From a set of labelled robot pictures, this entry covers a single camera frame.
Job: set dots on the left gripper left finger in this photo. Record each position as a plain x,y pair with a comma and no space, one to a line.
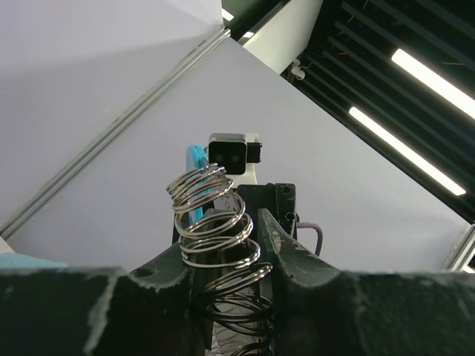
166,271

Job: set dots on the light blue cloth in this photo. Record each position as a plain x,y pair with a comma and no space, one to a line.
20,261

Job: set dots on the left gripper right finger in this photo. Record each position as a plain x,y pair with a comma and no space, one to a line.
295,268

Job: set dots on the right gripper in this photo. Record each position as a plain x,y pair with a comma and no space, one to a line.
267,207

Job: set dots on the ceiling light strips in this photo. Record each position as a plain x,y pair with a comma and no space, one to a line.
409,65

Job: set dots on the large keyring holder blue handle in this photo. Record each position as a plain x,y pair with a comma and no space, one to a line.
228,299

